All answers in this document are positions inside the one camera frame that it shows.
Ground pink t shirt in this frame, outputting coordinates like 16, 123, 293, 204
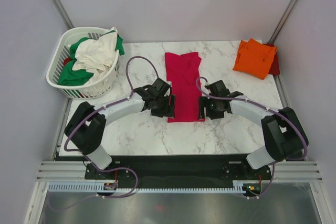
165, 52, 204, 123

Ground green t shirt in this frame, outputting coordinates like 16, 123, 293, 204
58, 34, 124, 86

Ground white slotted cable duct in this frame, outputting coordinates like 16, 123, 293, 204
48, 181, 262, 195

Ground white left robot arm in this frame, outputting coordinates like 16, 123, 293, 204
65, 78, 176, 178

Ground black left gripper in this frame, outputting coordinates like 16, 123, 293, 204
150, 94, 175, 119

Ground aluminium frame rail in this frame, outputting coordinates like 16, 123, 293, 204
37, 161, 322, 183

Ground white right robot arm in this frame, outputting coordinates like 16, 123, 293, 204
196, 77, 309, 179

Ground folded dark red t shirt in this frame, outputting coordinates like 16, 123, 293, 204
261, 43, 280, 79

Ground white t shirt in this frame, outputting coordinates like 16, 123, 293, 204
72, 28, 118, 80

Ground corner metal post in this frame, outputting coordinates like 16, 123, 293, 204
36, 0, 76, 31
268, 0, 299, 44

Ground white plastic laundry basket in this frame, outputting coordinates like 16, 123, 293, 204
46, 27, 124, 99

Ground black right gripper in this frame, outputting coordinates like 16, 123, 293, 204
197, 95, 225, 120

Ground dark red t shirt in basket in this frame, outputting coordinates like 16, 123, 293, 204
63, 57, 75, 69

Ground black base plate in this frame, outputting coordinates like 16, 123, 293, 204
85, 154, 271, 189

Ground left corner metal post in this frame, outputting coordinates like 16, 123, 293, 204
36, 0, 76, 31

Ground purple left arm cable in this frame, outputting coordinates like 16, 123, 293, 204
47, 56, 160, 210

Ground right corner metal post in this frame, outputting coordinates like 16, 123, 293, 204
268, 0, 299, 44

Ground folded orange t shirt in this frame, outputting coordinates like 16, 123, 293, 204
233, 38, 264, 80

